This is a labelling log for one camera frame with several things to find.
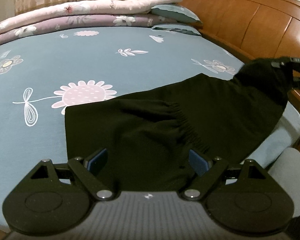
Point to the wooden headboard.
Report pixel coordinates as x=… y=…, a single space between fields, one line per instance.
x=240 y=12

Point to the flat teal pillow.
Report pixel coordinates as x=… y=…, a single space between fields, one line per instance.
x=180 y=30

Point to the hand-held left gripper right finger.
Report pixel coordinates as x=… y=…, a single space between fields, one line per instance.
x=198 y=162

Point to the bed with blue floral sheet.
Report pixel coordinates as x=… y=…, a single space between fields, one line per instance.
x=65 y=62

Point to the pink floral quilt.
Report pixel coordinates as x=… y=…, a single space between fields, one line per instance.
x=90 y=5

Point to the grey cloth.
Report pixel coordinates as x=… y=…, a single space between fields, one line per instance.
x=287 y=180

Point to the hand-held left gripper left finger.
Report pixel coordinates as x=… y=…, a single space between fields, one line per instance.
x=98 y=161

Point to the purple floral quilt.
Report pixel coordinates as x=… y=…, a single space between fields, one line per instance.
x=90 y=21

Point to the thick teal pillow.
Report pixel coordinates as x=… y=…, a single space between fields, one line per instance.
x=177 y=13

